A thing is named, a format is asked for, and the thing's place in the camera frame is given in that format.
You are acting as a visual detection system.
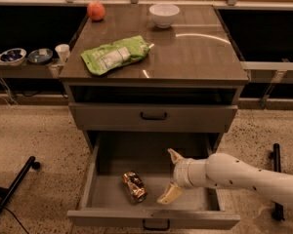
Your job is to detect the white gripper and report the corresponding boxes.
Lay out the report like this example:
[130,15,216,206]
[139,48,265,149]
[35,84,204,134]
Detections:
[157,148,208,205]

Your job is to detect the green chip bag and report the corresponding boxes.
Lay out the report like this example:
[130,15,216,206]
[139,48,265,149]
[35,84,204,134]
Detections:
[81,35,150,76]

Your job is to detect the grey side shelf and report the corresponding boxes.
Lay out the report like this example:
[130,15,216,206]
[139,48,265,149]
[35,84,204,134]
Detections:
[0,60,63,79]

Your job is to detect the grey drawer cabinet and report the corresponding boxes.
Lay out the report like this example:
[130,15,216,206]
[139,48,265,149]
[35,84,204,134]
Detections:
[60,4,248,149]

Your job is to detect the blue patterned bowl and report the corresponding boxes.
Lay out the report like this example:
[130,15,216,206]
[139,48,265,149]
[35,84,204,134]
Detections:
[0,48,26,66]

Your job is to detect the red apple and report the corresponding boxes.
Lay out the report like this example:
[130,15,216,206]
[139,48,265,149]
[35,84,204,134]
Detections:
[87,1,105,21]

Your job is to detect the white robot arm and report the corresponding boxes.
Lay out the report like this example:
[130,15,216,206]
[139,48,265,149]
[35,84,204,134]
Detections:
[157,148,293,211]

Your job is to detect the black right stand leg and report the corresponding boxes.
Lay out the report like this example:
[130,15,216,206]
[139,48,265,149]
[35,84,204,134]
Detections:
[270,143,284,221]

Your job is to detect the crushed orange soda can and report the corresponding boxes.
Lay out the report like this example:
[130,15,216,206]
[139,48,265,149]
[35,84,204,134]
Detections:
[122,171,147,204]

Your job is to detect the open grey middle drawer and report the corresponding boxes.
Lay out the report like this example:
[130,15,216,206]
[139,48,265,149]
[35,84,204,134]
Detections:
[67,132,240,231]

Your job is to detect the closed grey top drawer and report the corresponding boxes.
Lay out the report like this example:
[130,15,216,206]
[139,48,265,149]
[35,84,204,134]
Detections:
[69,102,237,133]

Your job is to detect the black left stand leg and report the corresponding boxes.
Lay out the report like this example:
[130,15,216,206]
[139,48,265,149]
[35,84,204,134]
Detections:
[0,156,40,214]

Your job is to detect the black stand leg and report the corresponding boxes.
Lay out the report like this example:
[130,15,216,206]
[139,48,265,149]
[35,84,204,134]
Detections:
[0,156,40,214]
[270,143,284,221]

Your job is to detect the white bowl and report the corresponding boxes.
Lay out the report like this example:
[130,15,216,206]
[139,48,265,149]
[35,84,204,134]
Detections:
[149,4,180,28]

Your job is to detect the white paper cup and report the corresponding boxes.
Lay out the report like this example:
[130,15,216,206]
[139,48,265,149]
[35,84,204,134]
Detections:
[55,44,70,62]

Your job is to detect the white cable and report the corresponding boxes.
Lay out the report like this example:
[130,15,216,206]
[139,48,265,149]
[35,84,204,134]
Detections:
[0,61,19,108]

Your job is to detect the dark blue bowl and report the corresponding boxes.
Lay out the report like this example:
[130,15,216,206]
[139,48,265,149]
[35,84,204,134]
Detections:
[27,48,53,64]

